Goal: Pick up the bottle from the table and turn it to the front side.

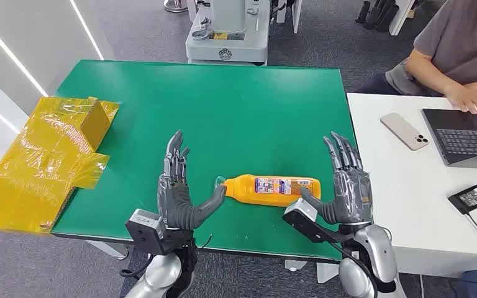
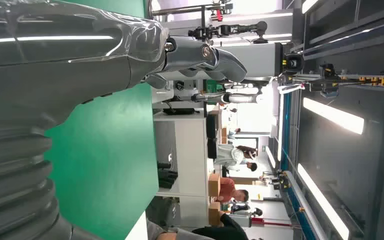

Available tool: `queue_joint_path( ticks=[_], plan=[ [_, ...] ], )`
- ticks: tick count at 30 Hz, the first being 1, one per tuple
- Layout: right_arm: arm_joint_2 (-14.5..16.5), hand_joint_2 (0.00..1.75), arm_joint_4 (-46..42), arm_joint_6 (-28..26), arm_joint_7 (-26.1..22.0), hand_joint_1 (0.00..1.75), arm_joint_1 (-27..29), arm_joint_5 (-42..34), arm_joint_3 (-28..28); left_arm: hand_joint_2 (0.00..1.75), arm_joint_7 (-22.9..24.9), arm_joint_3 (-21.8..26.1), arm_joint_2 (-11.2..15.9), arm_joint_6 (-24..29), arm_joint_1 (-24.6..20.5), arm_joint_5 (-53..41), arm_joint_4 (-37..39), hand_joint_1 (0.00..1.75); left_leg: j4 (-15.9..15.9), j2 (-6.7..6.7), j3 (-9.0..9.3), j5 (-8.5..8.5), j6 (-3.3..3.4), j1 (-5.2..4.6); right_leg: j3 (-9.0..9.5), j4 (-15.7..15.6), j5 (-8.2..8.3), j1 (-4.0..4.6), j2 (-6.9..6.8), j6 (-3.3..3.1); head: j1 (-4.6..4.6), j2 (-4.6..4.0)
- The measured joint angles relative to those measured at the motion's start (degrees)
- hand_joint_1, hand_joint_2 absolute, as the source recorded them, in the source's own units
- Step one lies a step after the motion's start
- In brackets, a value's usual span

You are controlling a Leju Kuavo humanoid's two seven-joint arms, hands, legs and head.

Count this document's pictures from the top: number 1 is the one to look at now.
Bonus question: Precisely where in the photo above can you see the black power adapter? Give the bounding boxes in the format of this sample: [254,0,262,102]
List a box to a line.
[448,183,477,215]

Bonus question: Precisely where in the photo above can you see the green table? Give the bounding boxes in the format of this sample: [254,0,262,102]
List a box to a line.
[51,59,381,273]

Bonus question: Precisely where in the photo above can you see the dark grey laptop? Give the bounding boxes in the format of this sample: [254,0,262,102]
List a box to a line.
[421,108,477,170]

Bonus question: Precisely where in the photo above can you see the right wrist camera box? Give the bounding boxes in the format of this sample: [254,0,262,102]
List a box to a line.
[282,198,347,244]

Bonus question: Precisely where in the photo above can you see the white furniture panel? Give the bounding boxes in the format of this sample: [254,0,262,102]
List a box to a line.
[275,0,303,35]

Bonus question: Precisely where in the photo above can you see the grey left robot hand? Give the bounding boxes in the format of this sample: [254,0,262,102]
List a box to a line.
[157,130,227,231]

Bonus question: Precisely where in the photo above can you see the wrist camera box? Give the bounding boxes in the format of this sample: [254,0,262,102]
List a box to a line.
[282,198,347,244]
[124,209,168,256]

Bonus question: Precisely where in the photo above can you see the black left camera cable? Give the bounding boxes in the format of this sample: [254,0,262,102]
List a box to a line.
[119,254,153,281]

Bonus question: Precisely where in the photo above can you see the yellow taped cardboard box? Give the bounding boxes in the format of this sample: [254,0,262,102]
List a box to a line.
[0,96,120,235]

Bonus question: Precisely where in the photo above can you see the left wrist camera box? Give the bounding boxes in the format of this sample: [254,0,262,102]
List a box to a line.
[124,209,168,256]

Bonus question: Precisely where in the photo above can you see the person's hand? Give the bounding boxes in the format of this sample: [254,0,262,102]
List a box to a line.
[445,81,477,119]

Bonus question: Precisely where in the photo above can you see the orange plastic bottle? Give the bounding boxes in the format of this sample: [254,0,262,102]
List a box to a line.
[214,174,322,208]

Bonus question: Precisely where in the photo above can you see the black chair legs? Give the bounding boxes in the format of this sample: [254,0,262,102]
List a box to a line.
[355,0,400,33]

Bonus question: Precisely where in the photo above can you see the metal stand base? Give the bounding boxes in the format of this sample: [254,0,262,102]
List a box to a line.
[163,0,189,13]

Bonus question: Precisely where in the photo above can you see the black right camera cable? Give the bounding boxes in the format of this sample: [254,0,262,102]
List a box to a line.
[328,242,378,298]

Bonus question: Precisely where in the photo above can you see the white cabinet panel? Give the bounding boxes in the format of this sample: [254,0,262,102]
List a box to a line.
[388,0,416,37]

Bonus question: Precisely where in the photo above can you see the beige smartphone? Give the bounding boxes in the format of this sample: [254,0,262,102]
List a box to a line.
[379,112,430,151]

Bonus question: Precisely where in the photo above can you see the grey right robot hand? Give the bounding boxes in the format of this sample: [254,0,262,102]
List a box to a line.
[300,131,373,226]

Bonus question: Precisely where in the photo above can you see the person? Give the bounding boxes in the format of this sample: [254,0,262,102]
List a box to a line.
[353,0,477,118]

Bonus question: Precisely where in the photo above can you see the white desk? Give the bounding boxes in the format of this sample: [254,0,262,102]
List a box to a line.
[347,93,477,279]

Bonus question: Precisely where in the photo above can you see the black camera cable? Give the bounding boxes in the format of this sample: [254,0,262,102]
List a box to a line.
[119,254,153,281]
[328,242,378,298]

